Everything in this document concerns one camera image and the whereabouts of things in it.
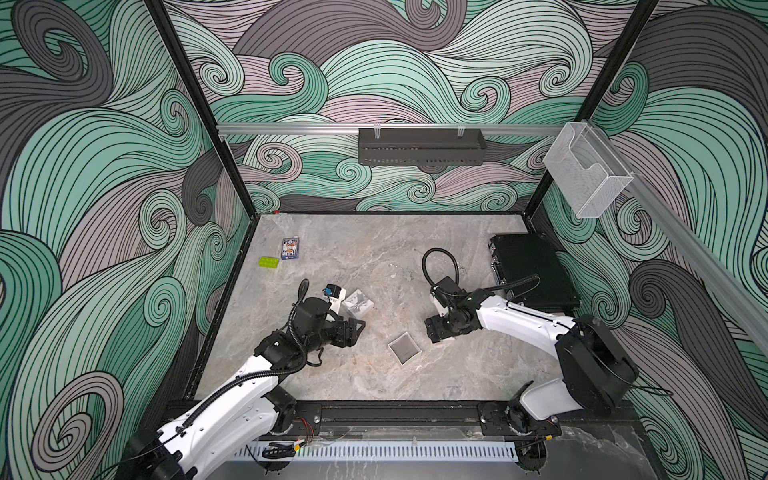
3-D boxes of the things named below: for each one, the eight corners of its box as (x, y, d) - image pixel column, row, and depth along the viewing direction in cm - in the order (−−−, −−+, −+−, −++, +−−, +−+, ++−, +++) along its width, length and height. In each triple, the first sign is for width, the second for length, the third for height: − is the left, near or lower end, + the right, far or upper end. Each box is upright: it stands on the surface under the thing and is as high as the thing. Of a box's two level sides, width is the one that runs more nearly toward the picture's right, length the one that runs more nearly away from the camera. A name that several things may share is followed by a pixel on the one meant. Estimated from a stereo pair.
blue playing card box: (281, 259, 108) (279, 256, 106) (283, 241, 114) (282, 237, 112) (298, 258, 108) (297, 255, 107) (300, 239, 114) (299, 236, 113)
